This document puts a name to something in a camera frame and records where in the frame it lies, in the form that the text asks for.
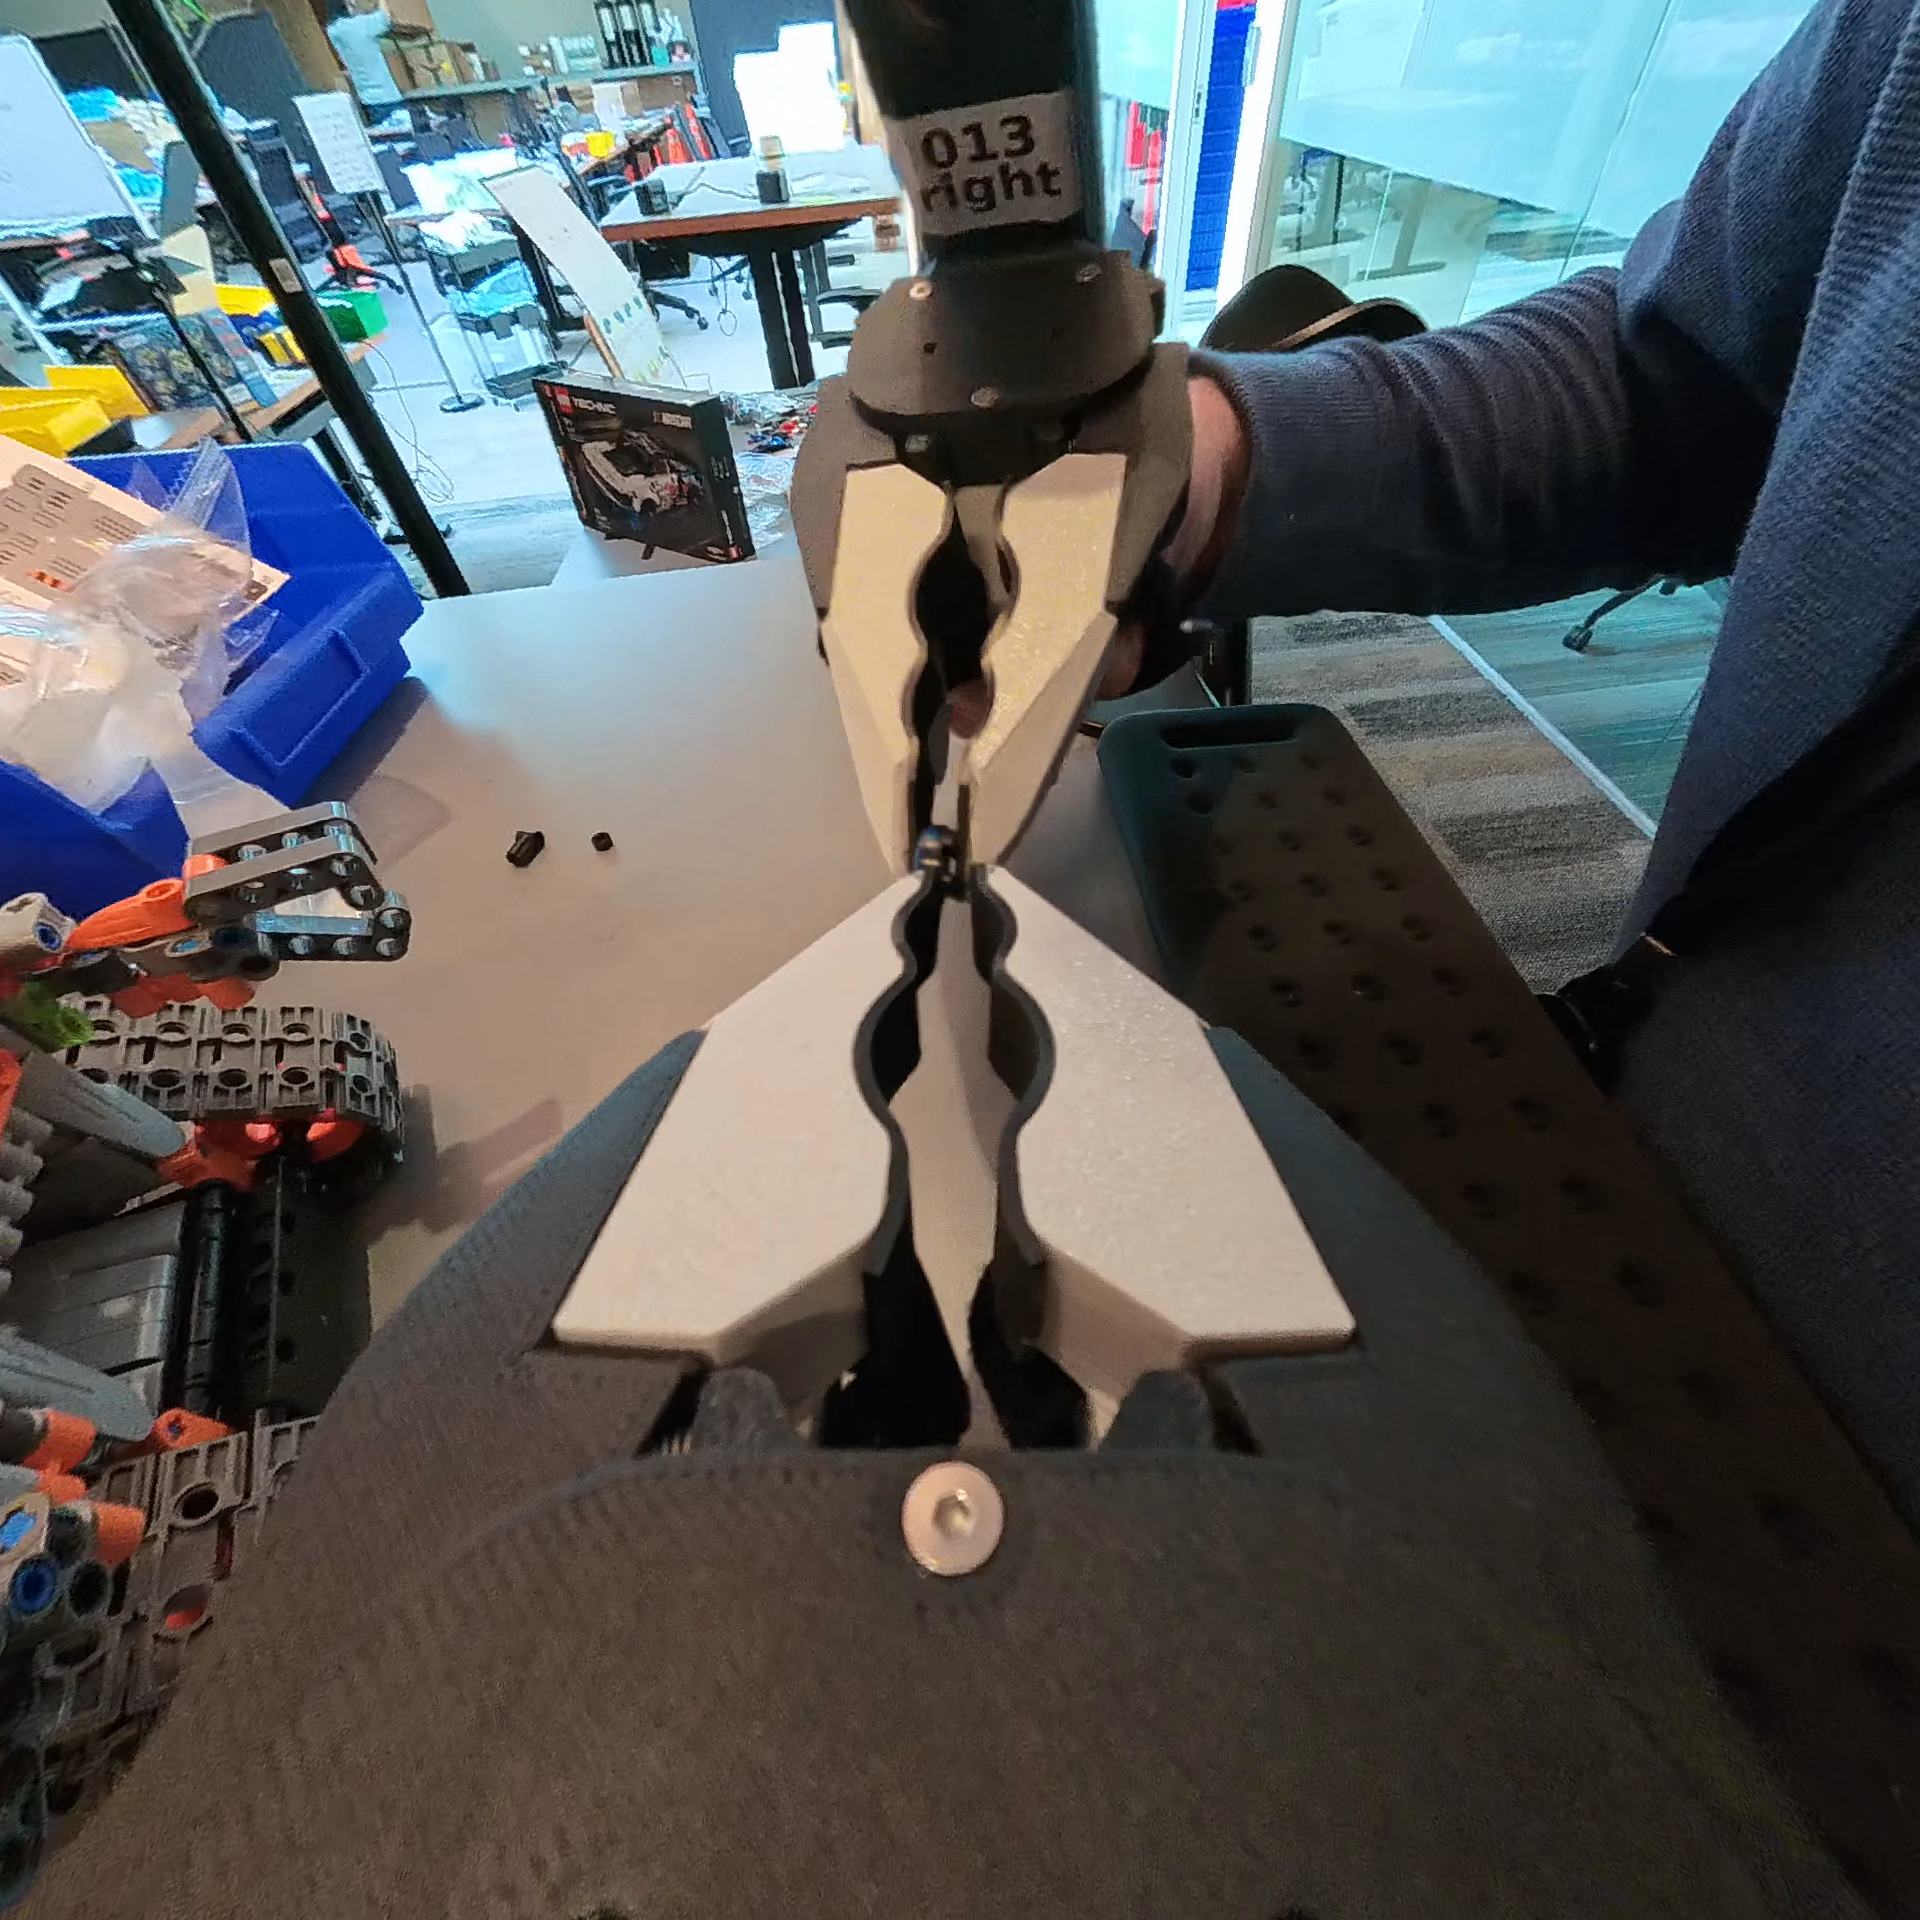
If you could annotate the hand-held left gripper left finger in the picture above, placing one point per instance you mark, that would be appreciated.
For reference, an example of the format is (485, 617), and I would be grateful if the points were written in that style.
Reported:
(720, 1200)

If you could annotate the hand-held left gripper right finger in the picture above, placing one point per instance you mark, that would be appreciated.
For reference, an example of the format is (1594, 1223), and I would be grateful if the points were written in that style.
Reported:
(1185, 1200)

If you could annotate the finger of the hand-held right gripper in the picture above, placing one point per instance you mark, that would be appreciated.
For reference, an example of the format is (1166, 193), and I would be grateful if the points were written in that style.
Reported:
(1059, 600)
(869, 600)

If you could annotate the person's right hand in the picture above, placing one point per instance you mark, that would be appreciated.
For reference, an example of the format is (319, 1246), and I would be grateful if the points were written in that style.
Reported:
(1218, 481)

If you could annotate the black product box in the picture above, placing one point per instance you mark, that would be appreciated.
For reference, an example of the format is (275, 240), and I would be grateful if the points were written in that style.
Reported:
(646, 465)

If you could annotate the black perforated panel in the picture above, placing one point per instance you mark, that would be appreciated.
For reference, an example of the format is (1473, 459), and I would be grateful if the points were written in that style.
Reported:
(1424, 1050)

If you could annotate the wooden work table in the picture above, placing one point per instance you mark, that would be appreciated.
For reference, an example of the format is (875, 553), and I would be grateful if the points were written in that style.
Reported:
(750, 211)

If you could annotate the black chair back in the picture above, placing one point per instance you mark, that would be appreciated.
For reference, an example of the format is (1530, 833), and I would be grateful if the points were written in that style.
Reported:
(1306, 307)

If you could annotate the white standing sign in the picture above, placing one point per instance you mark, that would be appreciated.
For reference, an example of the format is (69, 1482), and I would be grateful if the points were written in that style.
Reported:
(578, 271)

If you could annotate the tracked toy robot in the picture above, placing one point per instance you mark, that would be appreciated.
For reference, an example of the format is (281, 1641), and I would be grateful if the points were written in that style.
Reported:
(149, 1200)

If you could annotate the blue storage bin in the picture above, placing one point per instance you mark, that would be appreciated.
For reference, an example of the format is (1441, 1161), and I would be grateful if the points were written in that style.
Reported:
(301, 629)

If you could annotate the black pole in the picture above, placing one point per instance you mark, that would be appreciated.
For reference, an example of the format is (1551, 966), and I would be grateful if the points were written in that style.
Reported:
(301, 329)

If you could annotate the yellow storage bins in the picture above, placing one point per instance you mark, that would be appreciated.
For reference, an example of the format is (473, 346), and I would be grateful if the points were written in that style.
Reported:
(61, 413)

